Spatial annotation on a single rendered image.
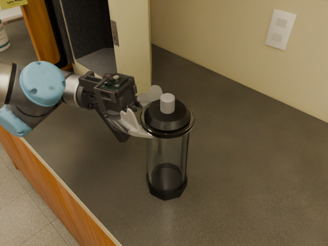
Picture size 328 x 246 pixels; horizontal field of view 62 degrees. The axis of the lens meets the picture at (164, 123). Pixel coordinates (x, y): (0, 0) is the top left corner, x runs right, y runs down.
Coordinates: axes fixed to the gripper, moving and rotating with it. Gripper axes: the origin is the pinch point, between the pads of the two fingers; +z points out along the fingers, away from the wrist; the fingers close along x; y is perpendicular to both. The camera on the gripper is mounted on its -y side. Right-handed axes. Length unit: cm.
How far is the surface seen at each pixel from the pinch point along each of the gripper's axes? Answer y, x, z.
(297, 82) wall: -15, 52, 20
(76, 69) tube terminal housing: -12, 26, -55
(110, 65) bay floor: -9, 30, -40
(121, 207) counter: -19.5, -11.3, -6.9
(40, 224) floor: -106, -3, -92
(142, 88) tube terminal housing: -12.8, 25.9, -24.3
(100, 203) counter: -19.1, -12.8, -11.9
